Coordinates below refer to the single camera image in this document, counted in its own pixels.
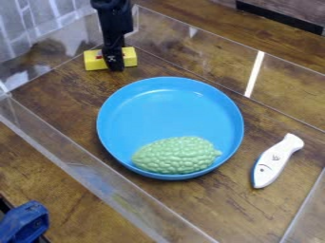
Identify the white wooden fish toy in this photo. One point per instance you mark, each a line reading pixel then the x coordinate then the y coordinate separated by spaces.
pixel 273 160

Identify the yellow butter brick toy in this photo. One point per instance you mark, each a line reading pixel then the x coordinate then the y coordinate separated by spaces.
pixel 94 61

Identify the blue round tray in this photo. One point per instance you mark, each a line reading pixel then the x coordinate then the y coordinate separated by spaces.
pixel 166 107

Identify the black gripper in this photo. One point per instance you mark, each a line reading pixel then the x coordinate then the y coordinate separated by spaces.
pixel 117 23

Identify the green bumpy gourd toy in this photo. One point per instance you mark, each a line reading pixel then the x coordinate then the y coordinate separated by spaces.
pixel 176 156

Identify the clear acrylic enclosure wall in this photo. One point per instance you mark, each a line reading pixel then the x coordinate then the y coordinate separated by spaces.
pixel 265 64

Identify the blue clamp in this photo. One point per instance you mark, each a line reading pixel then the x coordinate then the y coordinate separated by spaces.
pixel 24 223

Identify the white patterned cloth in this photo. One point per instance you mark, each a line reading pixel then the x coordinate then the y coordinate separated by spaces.
pixel 28 19

